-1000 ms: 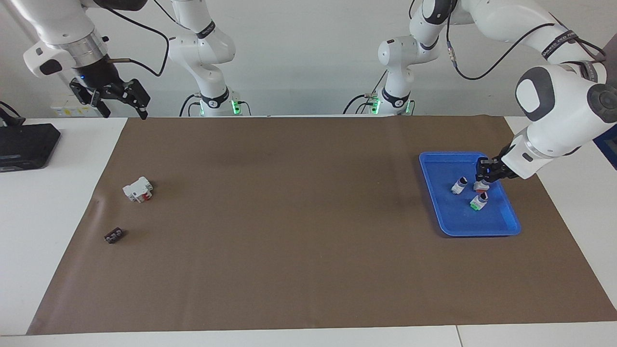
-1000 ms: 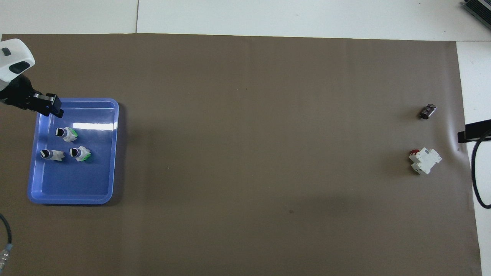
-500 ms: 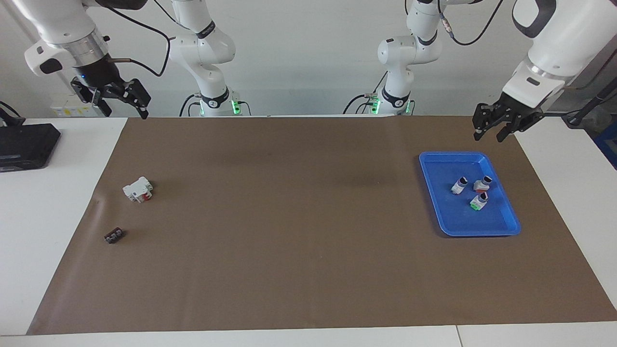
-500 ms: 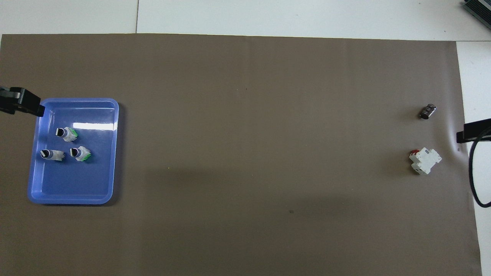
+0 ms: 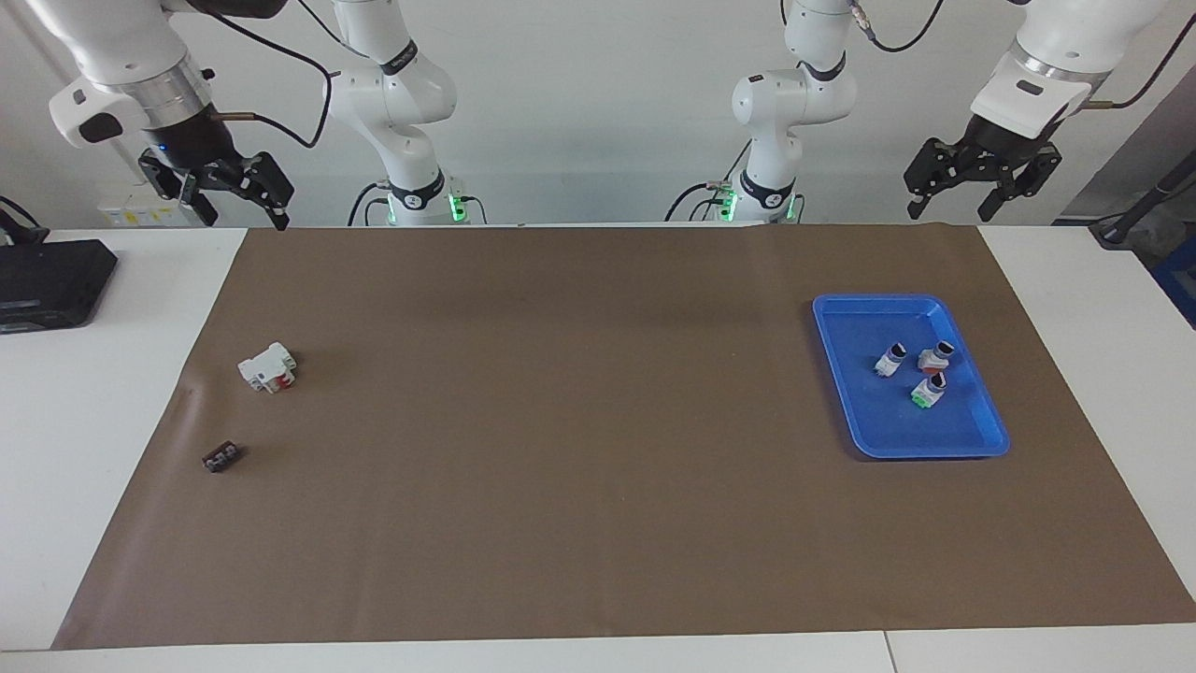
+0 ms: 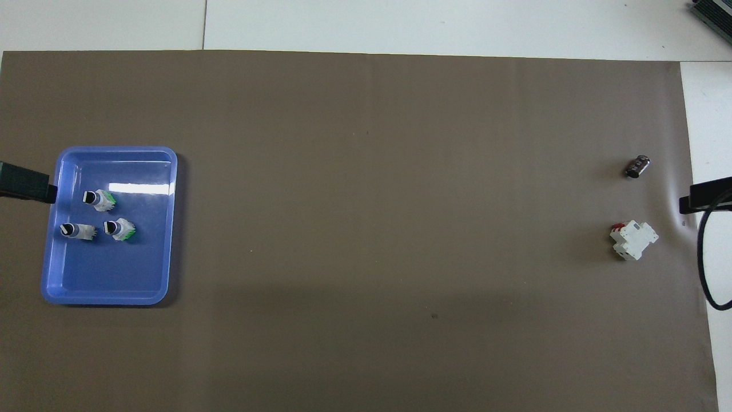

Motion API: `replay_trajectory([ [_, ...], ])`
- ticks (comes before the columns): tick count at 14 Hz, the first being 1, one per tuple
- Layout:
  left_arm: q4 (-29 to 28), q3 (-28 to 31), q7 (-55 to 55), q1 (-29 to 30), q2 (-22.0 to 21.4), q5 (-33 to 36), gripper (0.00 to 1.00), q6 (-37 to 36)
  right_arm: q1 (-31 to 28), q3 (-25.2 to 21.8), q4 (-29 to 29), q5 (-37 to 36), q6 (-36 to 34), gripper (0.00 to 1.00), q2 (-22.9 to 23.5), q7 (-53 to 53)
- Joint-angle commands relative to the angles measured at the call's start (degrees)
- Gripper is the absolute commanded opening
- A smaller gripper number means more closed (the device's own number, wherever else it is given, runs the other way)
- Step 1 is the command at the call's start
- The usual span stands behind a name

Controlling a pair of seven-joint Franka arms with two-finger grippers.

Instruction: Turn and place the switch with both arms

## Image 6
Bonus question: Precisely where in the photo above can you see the white rotary switch green base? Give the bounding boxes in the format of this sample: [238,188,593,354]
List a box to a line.
[82,189,117,212]
[103,218,137,242]

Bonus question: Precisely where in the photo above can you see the small black terminal block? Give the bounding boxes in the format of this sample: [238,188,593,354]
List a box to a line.
[625,154,651,179]

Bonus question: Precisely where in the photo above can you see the white circuit breaker red parts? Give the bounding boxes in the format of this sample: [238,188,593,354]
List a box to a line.
[609,220,659,262]

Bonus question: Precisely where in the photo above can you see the blue plastic tray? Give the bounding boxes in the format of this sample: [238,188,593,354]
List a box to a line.
[40,146,178,306]

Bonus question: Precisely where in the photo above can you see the grey ribbed device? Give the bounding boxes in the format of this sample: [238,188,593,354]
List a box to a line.
[689,0,732,29]

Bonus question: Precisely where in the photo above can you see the brown table mat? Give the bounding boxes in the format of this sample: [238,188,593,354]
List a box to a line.
[0,50,720,412]

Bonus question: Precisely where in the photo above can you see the white rotary switch red base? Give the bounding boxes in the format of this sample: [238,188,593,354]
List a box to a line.
[59,222,97,241]

